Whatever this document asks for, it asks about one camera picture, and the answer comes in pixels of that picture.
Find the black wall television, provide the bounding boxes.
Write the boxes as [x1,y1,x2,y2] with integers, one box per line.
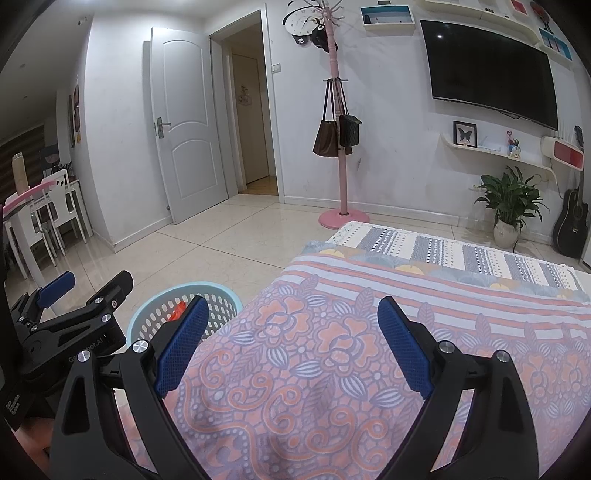
[419,19,559,131]

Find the black acoustic guitar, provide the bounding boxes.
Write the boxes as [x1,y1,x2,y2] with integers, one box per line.
[553,124,591,259]

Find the black hat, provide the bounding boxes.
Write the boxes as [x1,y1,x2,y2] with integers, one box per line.
[310,25,338,54]

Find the wall pictures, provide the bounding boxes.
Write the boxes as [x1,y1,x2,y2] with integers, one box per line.
[69,85,80,148]

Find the person's left forearm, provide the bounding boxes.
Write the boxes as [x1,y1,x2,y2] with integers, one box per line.
[14,415,54,480]

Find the white wall clock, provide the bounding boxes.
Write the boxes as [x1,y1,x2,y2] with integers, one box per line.
[283,0,324,47]

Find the red white wall box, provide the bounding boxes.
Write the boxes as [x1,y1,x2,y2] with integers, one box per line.
[541,136,585,171]

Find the white dotted striped mat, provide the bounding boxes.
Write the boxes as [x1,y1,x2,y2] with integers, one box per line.
[328,220,583,291]

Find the white dining chair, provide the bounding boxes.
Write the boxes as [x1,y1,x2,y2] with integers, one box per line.
[44,178,93,257]
[4,194,63,278]

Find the brown tote bag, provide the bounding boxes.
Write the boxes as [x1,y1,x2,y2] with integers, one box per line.
[312,79,342,158]

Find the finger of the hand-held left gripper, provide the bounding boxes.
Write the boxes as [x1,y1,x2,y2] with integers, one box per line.
[9,271,77,325]
[32,270,134,345]

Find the potted green plant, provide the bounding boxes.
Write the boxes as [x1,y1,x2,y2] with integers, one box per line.
[473,166,543,250]

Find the long white wall shelf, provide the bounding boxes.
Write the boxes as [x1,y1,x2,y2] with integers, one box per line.
[416,0,536,33]

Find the pink coat rack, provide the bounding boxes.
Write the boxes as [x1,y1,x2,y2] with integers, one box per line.
[318,0,371,228]

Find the pink curved bar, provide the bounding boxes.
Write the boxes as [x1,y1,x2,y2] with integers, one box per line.
[0,180,58,217]

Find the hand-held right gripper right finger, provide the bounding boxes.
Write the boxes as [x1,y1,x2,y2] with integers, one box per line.
[376,296,541,480]

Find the small blue box shelf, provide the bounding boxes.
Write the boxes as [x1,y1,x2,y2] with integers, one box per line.
[538,28,575,63]

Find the curved white wall shelf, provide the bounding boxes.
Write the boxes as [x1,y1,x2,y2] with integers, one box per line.
[441,133,559,183]

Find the brown striped window blind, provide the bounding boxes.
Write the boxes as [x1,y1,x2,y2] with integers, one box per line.
[0,124,44,204]

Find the white panel door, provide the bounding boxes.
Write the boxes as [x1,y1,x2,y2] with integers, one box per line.
[150,27,229,225]

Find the black quilted bag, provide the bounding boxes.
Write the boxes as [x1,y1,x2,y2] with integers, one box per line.
[338,79,363,155]

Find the white dining table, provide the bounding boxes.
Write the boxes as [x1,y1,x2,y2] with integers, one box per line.
[0,203,40,282]

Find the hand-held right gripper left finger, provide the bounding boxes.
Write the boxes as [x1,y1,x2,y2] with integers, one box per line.
[48,295,218,480]

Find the light blue plastic basket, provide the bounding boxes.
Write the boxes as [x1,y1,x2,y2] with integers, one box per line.
[128,282,243,356]

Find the framed butterfly picture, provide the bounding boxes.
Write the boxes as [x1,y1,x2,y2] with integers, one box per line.
[452,121,478,148]

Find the white blue box shelf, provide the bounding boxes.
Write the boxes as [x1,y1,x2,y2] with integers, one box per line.
[361,4,413,29]

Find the floral pink purple blanket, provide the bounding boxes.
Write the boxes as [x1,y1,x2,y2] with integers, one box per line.
[117,251,591,480]

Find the pale blue fan-patterned sheet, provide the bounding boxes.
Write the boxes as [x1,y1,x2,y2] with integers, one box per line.
[300,240,591,306]

